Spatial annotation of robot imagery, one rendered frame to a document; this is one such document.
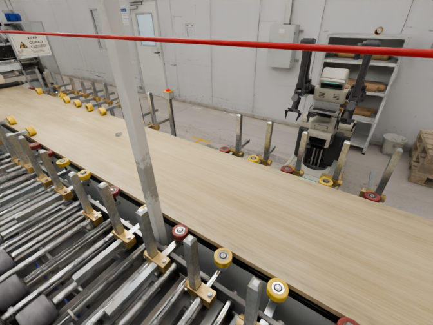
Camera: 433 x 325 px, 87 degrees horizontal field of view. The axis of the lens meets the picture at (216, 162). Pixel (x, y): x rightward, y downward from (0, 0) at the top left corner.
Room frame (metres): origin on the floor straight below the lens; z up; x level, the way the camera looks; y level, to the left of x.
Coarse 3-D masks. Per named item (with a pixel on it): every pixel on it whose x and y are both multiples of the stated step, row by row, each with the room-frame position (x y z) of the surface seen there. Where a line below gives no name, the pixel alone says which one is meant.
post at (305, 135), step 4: (304, 132) 1.35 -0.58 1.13; (308, 132) 1.35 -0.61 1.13; (304, 136) 1.34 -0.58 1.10; (304, 140) 1.34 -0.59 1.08; (300, 144) 1.35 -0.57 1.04; (304, 144) 1.34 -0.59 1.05; (300, 148) 1.35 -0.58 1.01; (304, 148) 1.33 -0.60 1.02; (300, 152) 1.34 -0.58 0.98; (304, 152) 1.36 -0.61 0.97; (300, 156) 1.34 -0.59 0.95; (296, 160) 1.35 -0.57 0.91; (300, 160) 1.34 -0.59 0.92; (296, 164) 1.35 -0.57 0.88; (300, 164) 1.33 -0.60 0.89; (296, 168) 1.35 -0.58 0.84; (300, 168) 1.35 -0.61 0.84
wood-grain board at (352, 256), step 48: (0, 96) 3.11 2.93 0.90; (48, 96) 3.07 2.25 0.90; (48, 144) 1.67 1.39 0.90; (96, 144) 1.66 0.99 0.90; (192, 144) 1.63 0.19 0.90; (192, 192) 1.04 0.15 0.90; (240, 192) 1.03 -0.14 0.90; (288, 192) 1.02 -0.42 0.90; (336, 192) 1.01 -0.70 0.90; (240, 240) 0.69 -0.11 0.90; (288, 240) 0.68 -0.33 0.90; (336, 240) 0.68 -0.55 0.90; (384, 240) 0.67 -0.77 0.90; (432, 240) 0.67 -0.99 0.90; (336, 288) 0.46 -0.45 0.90; (384, 288) 0.46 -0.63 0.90; (432, 288) 0.45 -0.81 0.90
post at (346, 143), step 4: (344, 144) 1.21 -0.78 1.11; (348, 144) 1.19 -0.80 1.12; (344, 148) 1.20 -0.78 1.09; (348, 148) 1.19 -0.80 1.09; (344, 152) 1.20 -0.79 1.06; (340, 156) 1.21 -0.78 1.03; (344, 156) 1.19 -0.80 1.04; (340, 160) 1.20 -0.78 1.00; (344, 160) 1.19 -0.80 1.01; (336, 164) 1.21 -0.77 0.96; (340, 164) 1.20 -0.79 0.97; (336, 168) 1.21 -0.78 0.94; (340, 168) 1.19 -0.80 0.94; (336, 172) 1.20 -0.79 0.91; (332, 176) 1.21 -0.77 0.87; (336, 176) 1.20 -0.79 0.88; (336, 180) 1.19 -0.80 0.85
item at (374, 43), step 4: (368, 40) 1.76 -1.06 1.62; (372, 40) 1.74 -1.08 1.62; (376, 40) 1.73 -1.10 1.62; (368, 44) 1.74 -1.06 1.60; (372, 44) 1.72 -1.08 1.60; (376, 44) 1.71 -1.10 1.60; (368, 68) 1.82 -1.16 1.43; (364, 80) 1.82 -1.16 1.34; (352, 84) 1.87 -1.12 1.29; (352, 88) 1.86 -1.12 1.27; (364, 88) 1.81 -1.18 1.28; (364, 92) 1.80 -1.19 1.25
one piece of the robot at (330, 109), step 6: (318, 102) 2.06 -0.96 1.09; (324, 102) 2.04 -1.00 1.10; (312, 108) 2.03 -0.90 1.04; (318, 108) 2.04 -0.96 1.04; (324, 108) 2.03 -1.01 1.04; (330, 108) 2.00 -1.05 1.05; (336, 108) 1.97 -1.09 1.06; (318, 114) 2.06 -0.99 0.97; (324, 114) 2.03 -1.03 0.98; (330, 114) 1.91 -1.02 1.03; (336, 114) 1.89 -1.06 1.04; (336, 120) 1.90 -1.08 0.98
